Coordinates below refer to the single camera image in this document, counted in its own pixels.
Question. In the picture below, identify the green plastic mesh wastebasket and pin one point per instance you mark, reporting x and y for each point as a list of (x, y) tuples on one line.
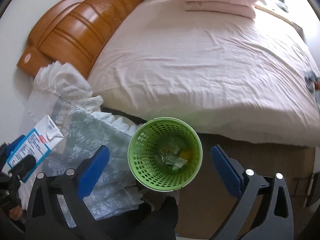
[(144, 159)]

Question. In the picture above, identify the blue white milk carton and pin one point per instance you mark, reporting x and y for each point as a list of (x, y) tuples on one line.
[(39, 142)]

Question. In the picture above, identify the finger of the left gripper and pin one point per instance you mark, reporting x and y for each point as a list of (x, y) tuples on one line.
[(24, 167), (6, 149)]

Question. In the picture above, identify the person left hand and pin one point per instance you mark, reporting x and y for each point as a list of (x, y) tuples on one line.
[(15, 213)]

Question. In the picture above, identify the orange wooden headboard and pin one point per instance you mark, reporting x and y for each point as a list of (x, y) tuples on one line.
[(75, 32)]

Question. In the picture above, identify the crumpled wrappers in basket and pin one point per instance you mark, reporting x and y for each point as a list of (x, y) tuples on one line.
[(172, 154)]

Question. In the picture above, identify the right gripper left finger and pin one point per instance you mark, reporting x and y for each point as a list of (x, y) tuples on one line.
[(45, 219)]

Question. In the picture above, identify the pink bed sheet mattress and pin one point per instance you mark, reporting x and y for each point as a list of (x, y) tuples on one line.
[(222, 74)]

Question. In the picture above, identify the yellow wrapper in basket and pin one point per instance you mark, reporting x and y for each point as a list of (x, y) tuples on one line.
[(187, 155)]

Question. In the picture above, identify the black stand by bed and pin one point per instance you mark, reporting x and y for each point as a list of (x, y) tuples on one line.
[(307, 188)]

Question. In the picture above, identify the items pile on bed edge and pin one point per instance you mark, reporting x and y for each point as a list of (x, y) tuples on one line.
[(312, 81)]

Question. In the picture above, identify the white lace table cover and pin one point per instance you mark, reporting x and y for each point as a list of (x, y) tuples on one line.
[(62, 93)]

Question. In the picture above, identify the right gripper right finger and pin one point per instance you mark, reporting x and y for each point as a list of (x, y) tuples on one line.
[(274, 218)]

